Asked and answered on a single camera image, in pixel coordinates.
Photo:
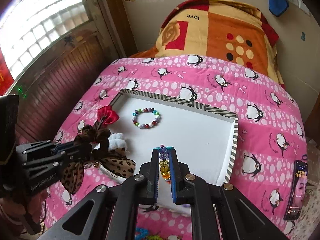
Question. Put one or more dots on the light blue fluffy scrunchie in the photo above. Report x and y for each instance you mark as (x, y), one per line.
(114, 144)

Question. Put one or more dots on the striped chevron tray box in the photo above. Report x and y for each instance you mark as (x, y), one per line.
(204, 137)

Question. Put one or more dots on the smartphone with face screen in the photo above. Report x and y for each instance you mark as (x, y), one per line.
(298, 190)

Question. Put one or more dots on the red bow hair clip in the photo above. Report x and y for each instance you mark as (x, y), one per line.
(105, 116)

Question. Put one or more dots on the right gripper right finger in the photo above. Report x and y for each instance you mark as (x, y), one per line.
(217, 212)

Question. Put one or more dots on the red paper window decoration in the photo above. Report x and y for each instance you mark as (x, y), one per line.
(6, 79)

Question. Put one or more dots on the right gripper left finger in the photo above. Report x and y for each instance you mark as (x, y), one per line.
(110, 212)

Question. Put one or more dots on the leopard print bow scrunchie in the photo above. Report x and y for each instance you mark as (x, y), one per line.
(94, 149)

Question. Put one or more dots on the pink penguin blanket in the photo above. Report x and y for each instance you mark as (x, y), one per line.
(271, 134)

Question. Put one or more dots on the orange yellow folded blanket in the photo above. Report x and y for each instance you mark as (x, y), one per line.
(223, 29)

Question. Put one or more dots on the glass block window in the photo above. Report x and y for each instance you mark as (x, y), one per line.
(30, 26)

